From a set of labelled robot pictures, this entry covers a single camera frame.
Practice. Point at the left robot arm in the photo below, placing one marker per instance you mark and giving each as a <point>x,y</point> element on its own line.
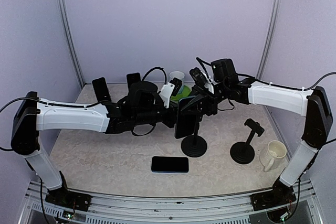
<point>144,104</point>

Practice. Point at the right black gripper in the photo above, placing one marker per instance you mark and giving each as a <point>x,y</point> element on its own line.
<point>207,103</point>

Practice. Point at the left aluminium corner post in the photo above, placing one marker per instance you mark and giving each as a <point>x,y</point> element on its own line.
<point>70,43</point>

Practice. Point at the light blue mug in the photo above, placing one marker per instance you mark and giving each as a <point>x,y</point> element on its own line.
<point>177,74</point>

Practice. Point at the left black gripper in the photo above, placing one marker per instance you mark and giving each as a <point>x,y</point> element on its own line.
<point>171,120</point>

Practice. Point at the teal phone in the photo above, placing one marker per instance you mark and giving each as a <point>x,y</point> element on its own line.
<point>186,118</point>

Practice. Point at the green saucer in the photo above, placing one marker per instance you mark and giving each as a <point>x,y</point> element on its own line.
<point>185,92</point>

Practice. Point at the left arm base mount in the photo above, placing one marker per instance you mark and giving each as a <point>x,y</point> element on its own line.
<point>67,198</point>

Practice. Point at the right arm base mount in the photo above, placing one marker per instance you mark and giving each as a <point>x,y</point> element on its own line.
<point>280,194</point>

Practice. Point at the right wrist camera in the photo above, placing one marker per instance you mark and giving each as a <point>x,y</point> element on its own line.
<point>198,77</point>

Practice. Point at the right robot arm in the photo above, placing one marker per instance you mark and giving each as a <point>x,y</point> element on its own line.
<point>311,103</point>

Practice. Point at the black pole stand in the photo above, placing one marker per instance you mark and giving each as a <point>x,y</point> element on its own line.
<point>243,152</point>
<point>194,145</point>

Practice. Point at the cream ceramic mug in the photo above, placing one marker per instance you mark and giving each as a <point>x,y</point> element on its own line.
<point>272,155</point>

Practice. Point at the centre bottom blue phone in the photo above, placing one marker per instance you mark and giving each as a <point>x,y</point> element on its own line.
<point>169,164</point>

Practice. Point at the aluminium corner post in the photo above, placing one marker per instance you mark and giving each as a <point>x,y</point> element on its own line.
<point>70,43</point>
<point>269,36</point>

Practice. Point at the front aluminium rail frame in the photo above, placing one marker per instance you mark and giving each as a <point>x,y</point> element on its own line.
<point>107,208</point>

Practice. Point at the right aluminium corner post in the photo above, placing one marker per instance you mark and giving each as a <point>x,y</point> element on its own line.
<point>269,36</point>

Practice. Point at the black phone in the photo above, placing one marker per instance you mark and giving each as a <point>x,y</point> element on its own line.
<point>132,81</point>
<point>101,89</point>

